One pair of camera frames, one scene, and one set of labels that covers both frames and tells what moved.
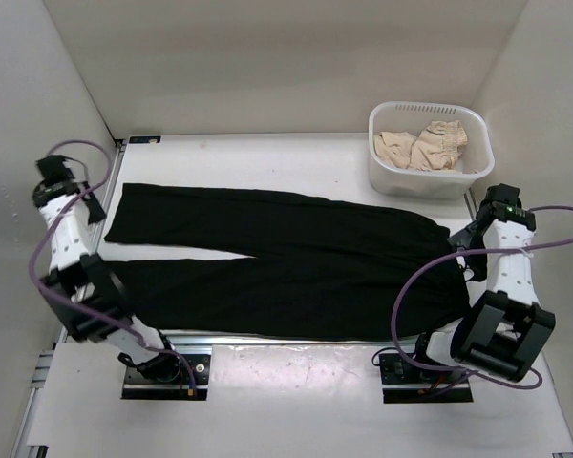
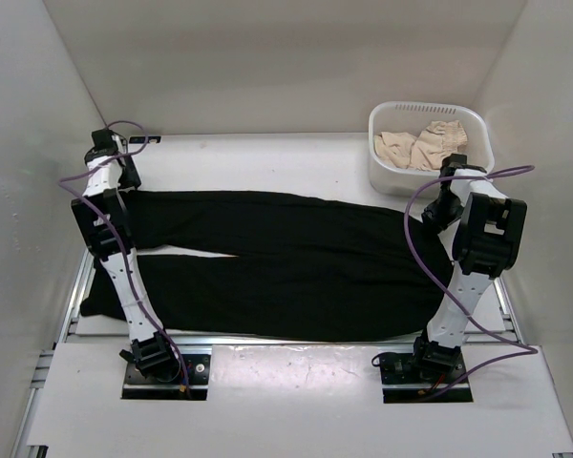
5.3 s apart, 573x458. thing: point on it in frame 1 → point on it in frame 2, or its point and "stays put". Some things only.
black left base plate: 193,380 stays put
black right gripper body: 467,239 → 443,211
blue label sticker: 154,139 stays put
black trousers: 326,267 stays put
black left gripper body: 96,211 → 130,177
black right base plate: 406,381 stays put
